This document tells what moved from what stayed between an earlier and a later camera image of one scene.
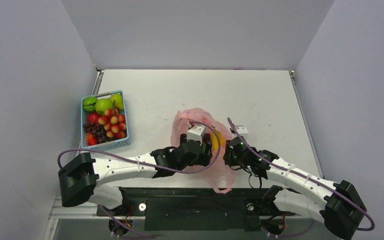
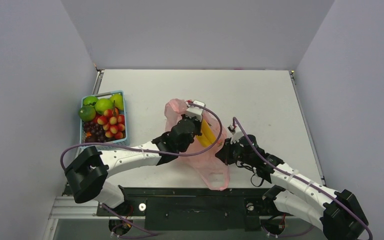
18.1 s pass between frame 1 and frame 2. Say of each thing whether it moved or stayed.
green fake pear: stayed
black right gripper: stayed
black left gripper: moved
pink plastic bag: moved
